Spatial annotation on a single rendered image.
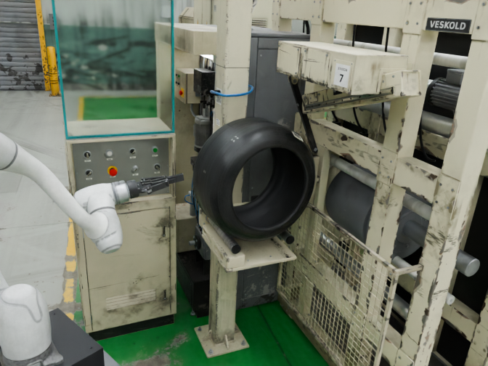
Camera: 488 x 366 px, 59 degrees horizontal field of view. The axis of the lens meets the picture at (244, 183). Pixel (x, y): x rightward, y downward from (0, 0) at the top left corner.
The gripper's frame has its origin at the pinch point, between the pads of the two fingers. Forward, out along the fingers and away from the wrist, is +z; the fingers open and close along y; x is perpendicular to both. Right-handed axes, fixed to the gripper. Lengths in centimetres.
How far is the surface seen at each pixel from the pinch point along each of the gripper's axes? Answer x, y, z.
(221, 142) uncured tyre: -11.8, -1.0, 22.2
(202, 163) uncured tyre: -2.7, 2.5, 13.6
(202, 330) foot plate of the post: 124, 39, 9
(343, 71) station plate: -40, -31, 63
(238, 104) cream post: -20, 25, 42
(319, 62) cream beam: -42, -14, 63
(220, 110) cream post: -17.0, 28.5, 33.2
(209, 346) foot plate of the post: 124, 24, 9
